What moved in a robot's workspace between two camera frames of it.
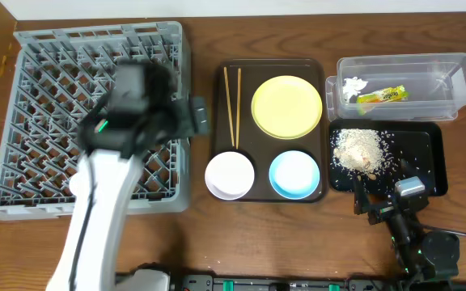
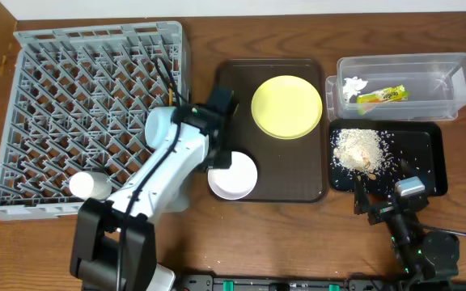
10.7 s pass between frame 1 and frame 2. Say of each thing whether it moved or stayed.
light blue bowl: moved
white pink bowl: stayed
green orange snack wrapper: stayed
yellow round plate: stayed
